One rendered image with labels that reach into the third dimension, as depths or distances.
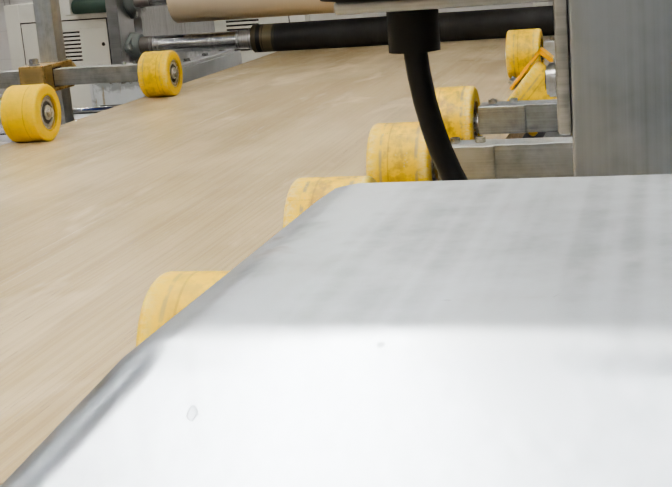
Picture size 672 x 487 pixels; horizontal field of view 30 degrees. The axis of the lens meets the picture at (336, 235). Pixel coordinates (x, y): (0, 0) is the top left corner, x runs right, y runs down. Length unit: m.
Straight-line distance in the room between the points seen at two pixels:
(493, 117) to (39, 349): 0.66
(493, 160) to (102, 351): 0.42
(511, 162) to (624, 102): 0.82
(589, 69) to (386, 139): 0.82
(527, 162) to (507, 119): 0.25
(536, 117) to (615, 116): 1.06
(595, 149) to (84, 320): 0.64
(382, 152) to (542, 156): 0.14
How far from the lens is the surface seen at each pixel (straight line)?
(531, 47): 2.06
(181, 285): 0.63
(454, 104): 1.32
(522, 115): 1.33
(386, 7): 0.27
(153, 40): 3.13
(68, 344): 0.83
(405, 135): 1.09
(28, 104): 1.78
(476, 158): 1.08
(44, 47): 2.37
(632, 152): 0.27
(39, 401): 0.73
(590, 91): 0.27
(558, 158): 1.08
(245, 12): 3.01
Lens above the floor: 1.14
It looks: 13 degrees down
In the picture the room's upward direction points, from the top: 5 degrees counter-clockwise
